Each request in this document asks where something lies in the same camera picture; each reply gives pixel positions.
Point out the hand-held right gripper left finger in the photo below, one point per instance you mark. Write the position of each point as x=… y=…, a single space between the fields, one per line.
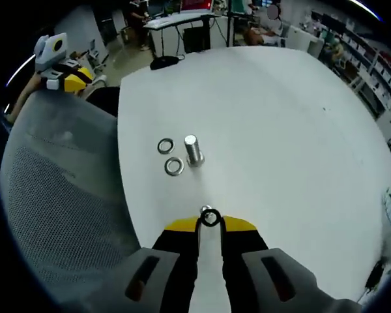
x=150 y=280

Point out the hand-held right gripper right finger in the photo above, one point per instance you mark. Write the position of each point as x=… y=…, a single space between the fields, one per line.
x=280 y=280

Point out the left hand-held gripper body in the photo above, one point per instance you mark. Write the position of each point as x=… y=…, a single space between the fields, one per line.
x=47 y=53

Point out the large steel washer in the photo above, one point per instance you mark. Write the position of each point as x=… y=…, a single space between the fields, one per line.
x=159 y=146
x=167 y=167

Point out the large steel threaded stud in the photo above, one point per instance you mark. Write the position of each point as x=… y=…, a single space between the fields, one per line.
x=192 y=148

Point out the black chair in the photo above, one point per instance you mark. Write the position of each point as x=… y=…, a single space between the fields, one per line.
x=104 y=99

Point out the black computer mouse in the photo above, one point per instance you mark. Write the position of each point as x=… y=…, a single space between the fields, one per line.
x=164 y=62

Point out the black power adapter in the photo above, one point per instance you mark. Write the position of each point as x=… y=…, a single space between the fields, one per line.
x=376 y=274

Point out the grey mesh office chair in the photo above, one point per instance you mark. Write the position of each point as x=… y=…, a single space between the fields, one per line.
x=68 y=179

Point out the white side desk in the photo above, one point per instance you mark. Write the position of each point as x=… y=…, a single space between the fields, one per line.
x=176 y=20

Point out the black computer case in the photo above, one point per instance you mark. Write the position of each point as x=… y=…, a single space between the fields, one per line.
x=197 y=39

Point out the large red display screen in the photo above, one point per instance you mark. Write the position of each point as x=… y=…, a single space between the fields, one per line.
x=197 y=4

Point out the black stand pole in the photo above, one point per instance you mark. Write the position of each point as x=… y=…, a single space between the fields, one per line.
x=230 y=23

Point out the white cabinet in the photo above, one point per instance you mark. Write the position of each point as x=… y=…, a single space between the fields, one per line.
x=303 y=39

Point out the white storage shelves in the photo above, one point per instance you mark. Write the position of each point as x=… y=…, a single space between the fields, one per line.
x=371 y=65

